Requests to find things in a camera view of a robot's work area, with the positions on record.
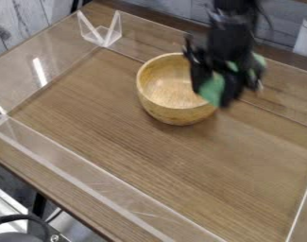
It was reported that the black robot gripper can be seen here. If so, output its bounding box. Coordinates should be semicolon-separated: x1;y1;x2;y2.
183;9;266;108

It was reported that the light wooden bowl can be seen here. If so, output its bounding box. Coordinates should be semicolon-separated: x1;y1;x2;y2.
135;53;216;126

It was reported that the green rectangular block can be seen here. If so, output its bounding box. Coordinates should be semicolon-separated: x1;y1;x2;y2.
198;52;267;108

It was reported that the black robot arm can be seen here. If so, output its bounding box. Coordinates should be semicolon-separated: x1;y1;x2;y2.
182;0;267;108

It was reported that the white cylinder container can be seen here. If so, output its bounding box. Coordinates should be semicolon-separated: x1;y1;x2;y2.
294;17;307;57

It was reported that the black metal table leg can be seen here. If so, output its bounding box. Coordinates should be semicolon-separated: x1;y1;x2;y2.
32;193;47;217

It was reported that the clear acrylic tray wall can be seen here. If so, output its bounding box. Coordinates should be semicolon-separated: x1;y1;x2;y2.
0;8;307;242

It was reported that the grey metal bracket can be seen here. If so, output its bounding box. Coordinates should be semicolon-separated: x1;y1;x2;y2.
27;221;71;242

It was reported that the black cable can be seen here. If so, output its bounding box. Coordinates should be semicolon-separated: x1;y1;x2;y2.
0;214;50;242

